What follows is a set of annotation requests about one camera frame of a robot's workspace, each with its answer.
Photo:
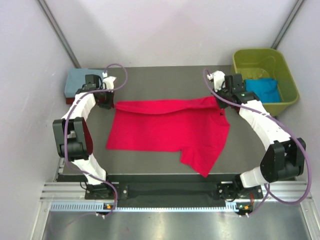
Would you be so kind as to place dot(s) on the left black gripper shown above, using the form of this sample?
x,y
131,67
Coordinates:
x,y
110,104

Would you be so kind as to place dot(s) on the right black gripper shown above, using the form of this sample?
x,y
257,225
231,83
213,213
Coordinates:
x,y
221,105

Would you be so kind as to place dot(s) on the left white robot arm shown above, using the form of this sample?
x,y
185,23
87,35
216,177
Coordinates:
x,y
73,139

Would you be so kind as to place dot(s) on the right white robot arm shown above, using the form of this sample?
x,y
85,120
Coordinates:
x,y
284,156

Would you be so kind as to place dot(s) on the folded dark red t shirt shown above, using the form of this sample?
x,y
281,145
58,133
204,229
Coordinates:
x,y
69,100

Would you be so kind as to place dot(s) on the folded light blue t shirt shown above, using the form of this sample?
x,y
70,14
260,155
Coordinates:
x,y
76,78

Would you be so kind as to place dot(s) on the blue t shirt in bin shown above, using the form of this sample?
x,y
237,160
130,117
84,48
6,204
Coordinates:
x,y
265,88

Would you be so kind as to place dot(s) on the green plastic bin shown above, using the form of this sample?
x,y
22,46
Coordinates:
x,y
261,63

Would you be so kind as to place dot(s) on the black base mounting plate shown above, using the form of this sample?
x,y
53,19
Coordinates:
x,y
213,190

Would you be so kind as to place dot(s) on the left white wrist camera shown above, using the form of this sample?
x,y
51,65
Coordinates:
x,y
108,81

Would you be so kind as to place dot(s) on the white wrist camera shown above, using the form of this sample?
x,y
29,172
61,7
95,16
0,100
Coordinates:
x,y
218,79
108,81

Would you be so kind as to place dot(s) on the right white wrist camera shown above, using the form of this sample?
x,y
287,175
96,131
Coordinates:
x,y
218,79

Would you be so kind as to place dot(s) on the aluminium frame rail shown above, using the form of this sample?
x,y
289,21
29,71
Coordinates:
x,y
288,191

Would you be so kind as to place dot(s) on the slotted grey cable duct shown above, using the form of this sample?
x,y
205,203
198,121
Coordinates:
x,y
102,207

